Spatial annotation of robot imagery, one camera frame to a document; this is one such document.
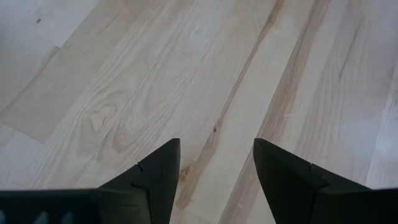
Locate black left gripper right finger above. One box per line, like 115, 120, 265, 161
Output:
252, 138, 374, 224

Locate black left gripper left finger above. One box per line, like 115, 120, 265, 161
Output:
98, 138, 181, 224

